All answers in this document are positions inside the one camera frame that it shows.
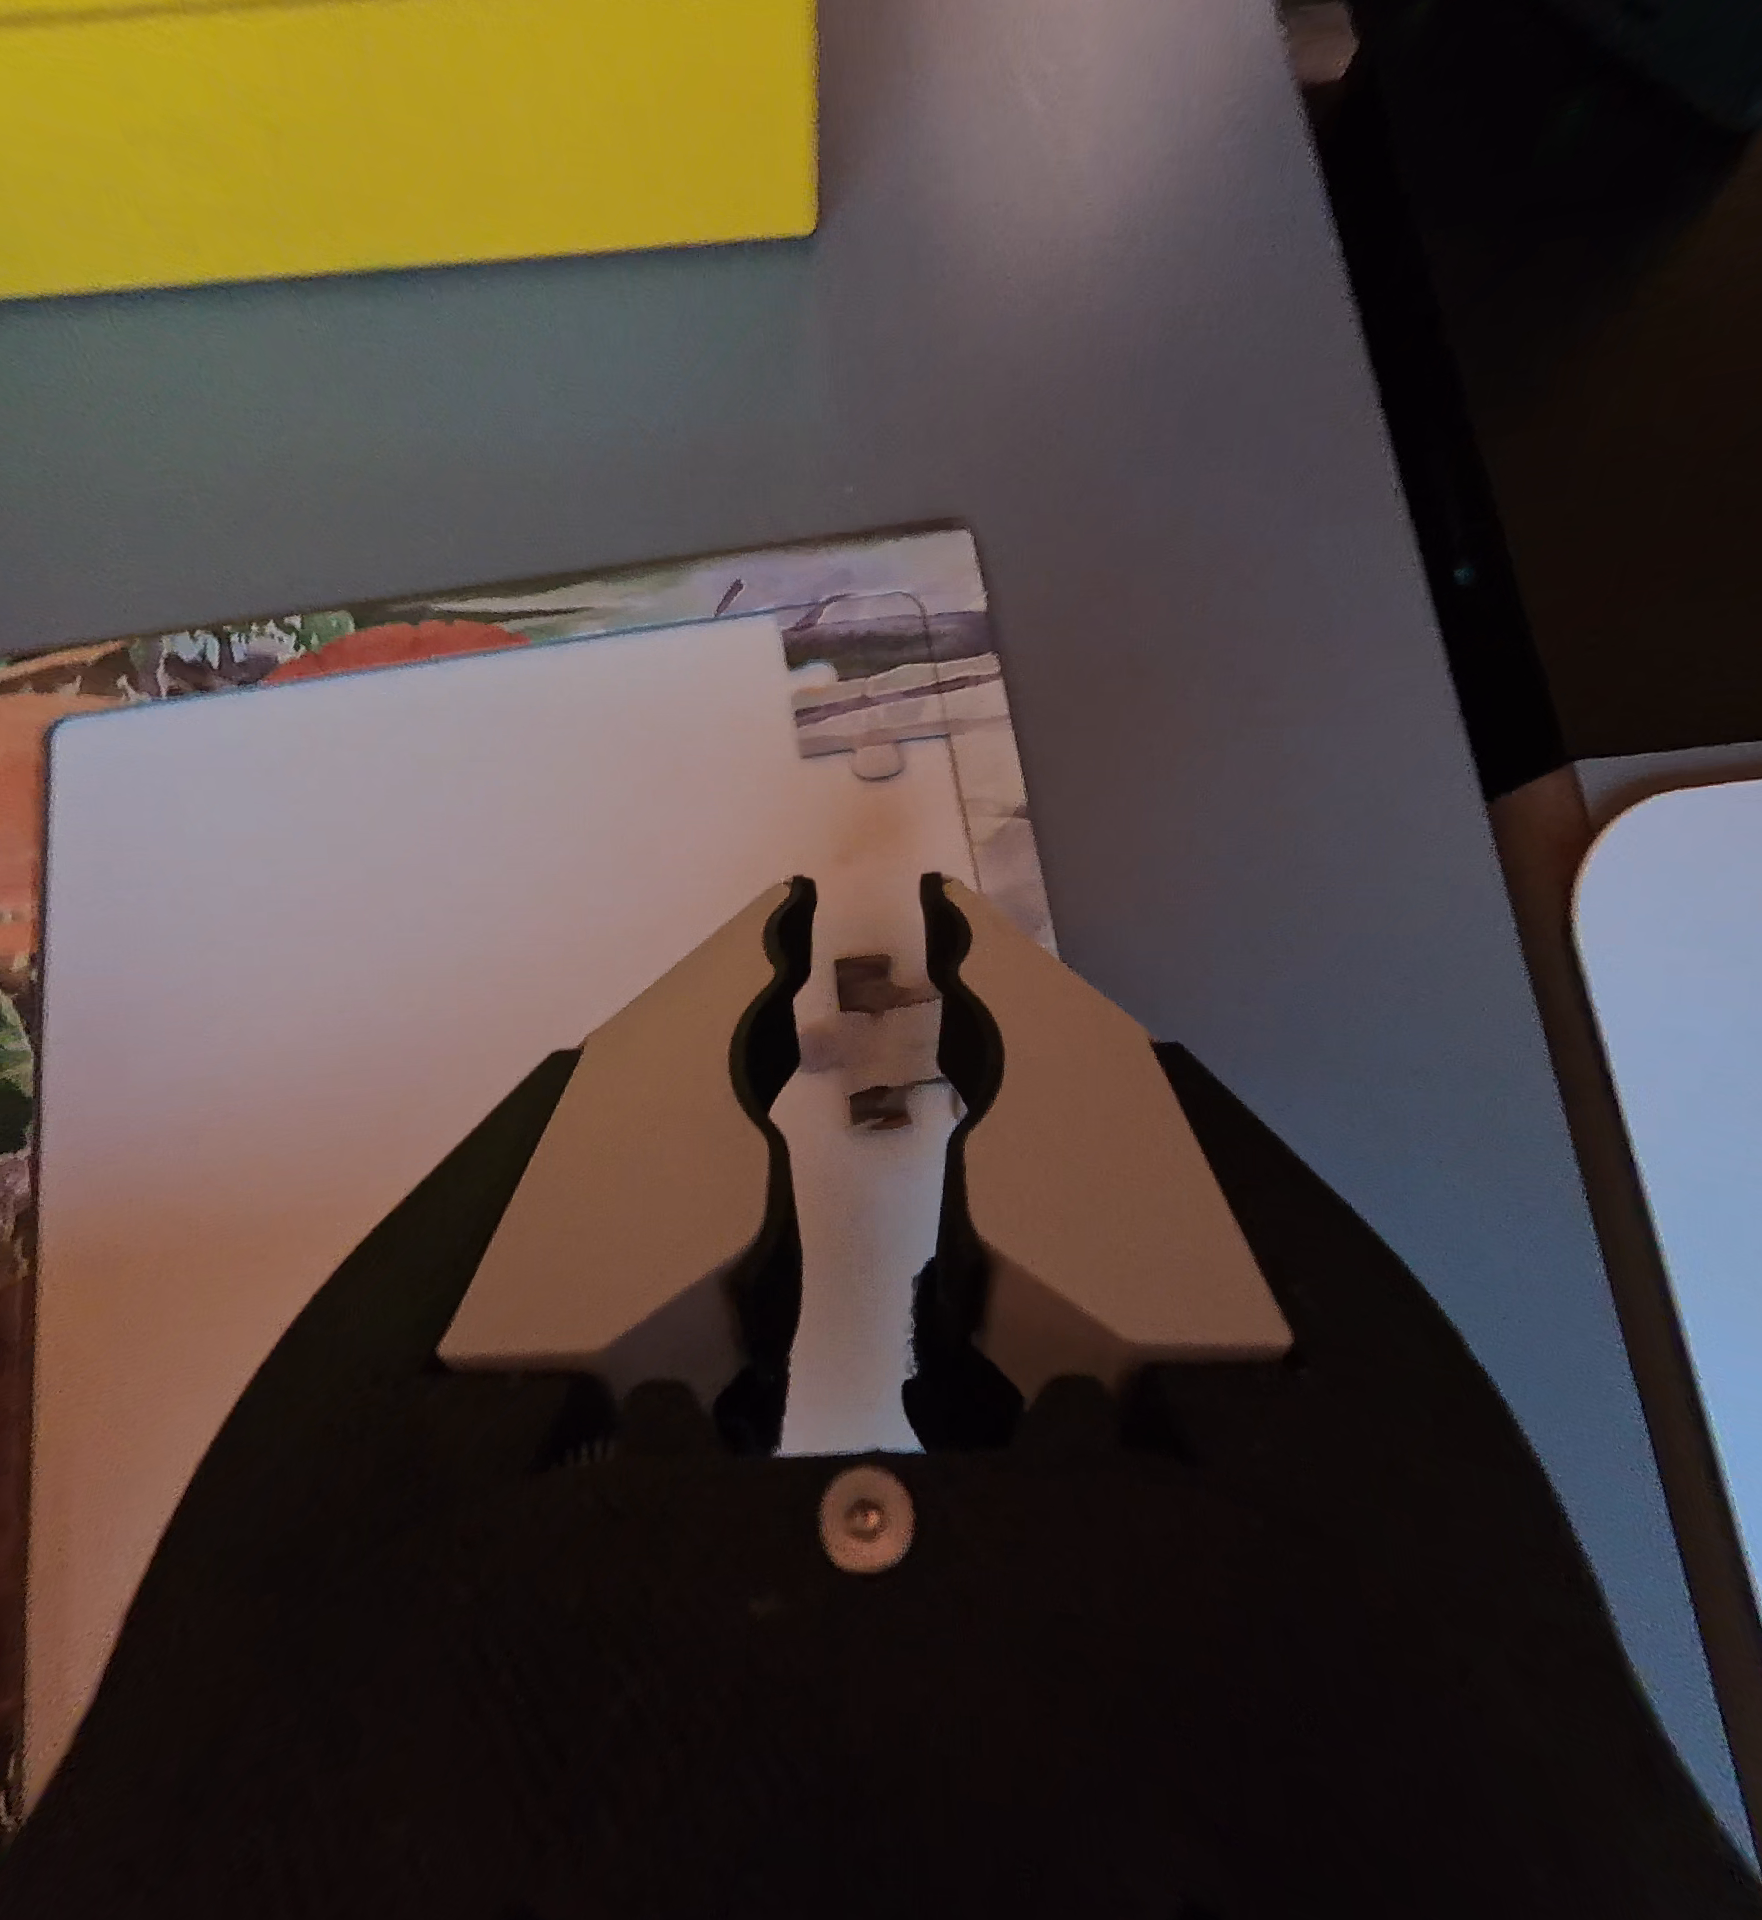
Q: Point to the grey streaked puzzle piece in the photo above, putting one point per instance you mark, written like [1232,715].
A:
[865,983]

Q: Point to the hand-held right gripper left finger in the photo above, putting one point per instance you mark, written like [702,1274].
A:
[612,1200]

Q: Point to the yellow bin with puzzle pieces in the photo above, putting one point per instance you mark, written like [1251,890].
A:
[371,135]

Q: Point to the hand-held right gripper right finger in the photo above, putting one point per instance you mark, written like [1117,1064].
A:
[1120,1200]

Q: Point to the grey desk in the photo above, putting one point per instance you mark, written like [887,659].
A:
[1541,855]
[1196,451]

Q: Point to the puzzle frame board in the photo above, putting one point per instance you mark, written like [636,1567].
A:
[371,976]

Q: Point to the lavender stone-pattern puzzle piece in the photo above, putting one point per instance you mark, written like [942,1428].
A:
[882,675]

